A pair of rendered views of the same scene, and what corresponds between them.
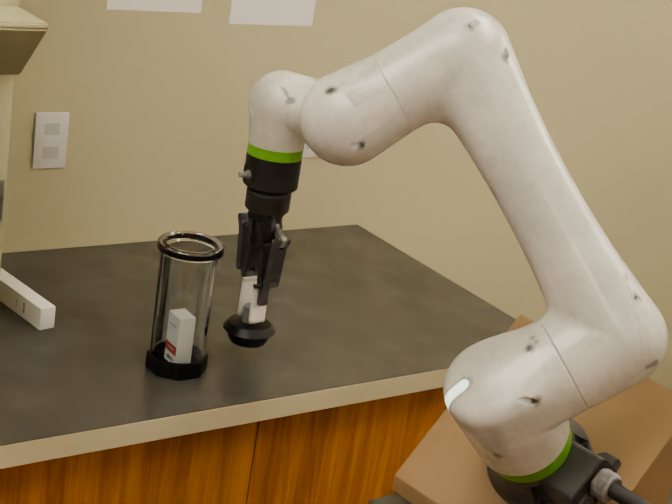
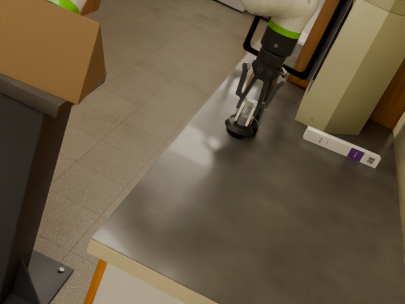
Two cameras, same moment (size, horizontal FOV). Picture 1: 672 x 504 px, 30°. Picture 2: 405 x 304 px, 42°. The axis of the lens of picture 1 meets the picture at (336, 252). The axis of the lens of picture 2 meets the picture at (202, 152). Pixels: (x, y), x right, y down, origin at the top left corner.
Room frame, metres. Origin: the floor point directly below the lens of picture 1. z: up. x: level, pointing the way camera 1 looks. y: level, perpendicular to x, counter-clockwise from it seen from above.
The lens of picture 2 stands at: (2.94, -0.96, 1.66)
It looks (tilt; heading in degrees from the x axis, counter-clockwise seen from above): 29 degrees down; 134
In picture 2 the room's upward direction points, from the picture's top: 23 degrees clockwise
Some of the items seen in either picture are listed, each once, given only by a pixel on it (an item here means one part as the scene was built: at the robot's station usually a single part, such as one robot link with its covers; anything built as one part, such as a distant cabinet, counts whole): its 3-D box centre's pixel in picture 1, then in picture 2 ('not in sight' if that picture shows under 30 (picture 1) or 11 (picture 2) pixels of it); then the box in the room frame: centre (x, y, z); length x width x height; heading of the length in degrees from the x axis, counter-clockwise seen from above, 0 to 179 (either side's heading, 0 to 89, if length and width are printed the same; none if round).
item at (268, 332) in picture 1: (249, 322); (240, 124); (1.99, 0.13, 1.01); 0.09 x 0.09 x 0.07
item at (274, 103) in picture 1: (285, 114); (293, 5); (1.99, 0.12, 1.38); 0.13 x 0.11 x 0.14; 88
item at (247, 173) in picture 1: (270, 171); (279, 40); (1.99, 0.13, 1.28); 0.12 x 0.09 x 0.06; 128
